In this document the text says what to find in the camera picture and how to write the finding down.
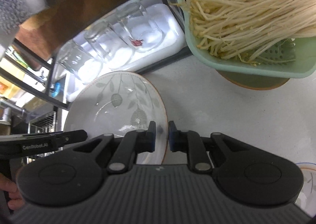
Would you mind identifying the deep leaf-pattern plate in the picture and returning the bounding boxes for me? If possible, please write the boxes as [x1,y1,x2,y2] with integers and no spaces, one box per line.
[64,71,168,165]

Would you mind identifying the person's left hand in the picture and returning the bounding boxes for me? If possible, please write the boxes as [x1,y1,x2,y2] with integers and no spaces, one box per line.
[0,174,25,211]

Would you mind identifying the clear drinking glass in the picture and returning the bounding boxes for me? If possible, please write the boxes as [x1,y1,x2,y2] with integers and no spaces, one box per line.
[115,1,165,52]
[84,20,134,70]
[57,40,103,84]

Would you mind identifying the white bowl under strainer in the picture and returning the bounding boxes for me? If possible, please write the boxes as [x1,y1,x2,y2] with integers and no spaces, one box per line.
[217,71,290,91]

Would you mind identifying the white drip tray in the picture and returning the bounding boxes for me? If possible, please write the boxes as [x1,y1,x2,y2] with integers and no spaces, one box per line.
[66,3,186,102]

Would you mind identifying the enoki mushrooms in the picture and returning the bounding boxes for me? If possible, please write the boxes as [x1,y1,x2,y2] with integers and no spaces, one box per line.
[179,0,315,65]

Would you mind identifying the green strainer basket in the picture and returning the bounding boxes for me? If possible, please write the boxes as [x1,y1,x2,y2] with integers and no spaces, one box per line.
[177,0,315,78]

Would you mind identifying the black knife rack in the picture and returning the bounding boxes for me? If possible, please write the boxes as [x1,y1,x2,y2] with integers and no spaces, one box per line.
[0,0,193,111]

